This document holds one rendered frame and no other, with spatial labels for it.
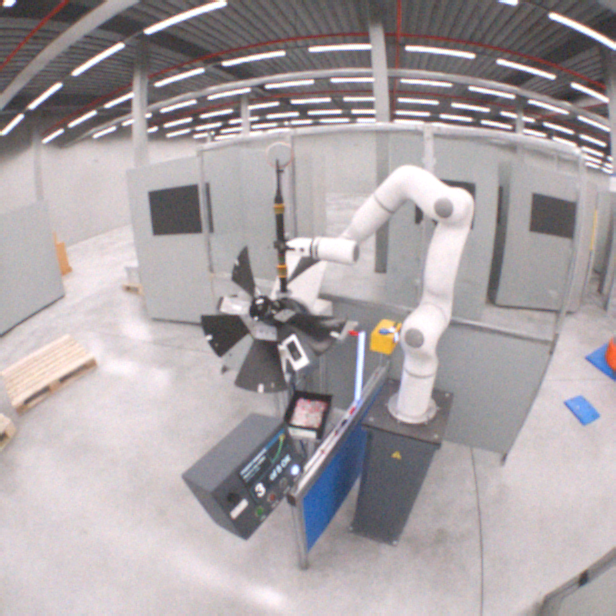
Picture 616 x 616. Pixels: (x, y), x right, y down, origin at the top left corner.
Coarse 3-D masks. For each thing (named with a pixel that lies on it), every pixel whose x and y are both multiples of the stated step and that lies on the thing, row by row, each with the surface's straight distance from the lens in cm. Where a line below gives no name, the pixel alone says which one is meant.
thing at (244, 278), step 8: (240, 256) 160; (248, 256) 153; (240, 264) 159; (248, 264) 152; (232, 272) 167; (240, 272) 159; (248, 272) 152; (232, 280) 169; (240, 280) 161; (248, 280) 152; (248, 288) 155
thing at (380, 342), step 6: (384, 324) 156; (390, 324) 156; (378, 330) 149; (396, 330) 151; (372, 336) 148; (378, 336) 147; (384, 336) 146; (390, 336) 146; (372, 342) 149; (378, 342) 148; (384, 342) 147; (390, 342) 146; (396, 342) 156; (372, 348) 151; (378, 348) 150; (384, 348) 149; (390, 348) 148
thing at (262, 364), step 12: (252, 348) 137; (264, 348) 138; (276, 348) 140; (252, 360) 137; (264, 360) 137; (276, 360) 139; (240, 372) 137; (252, 372) 136; (264, 372) 136; (276, 372) 138; (240, 384) 137; (252, 384) 136; (264, 384) 136; (276, 384) 137
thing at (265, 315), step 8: (256, 296) 141; (264, 296) 138; (256, 304) 140; (264, 304) 137; (272, 304) 136; (280, 304) 146; (256, 312) 138; (264, 312) 136; (272, 312) 136; (256, 320) 137; (264, 320) 136; (272, 320) 139; (280, 328) 145
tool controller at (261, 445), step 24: (240, 432) 77; (264, 432) 74; (288, 432) 78; (216, 456) 73; (240, 456) 70; (264, 456) 73; (288, 456) 80; (192, 480) 70; (216, 480) 67; (240, 480) 70; (288, 480) 83; (216, 504) 69; (240, 504) 72; (264, 504) 78; (240, 528) 75
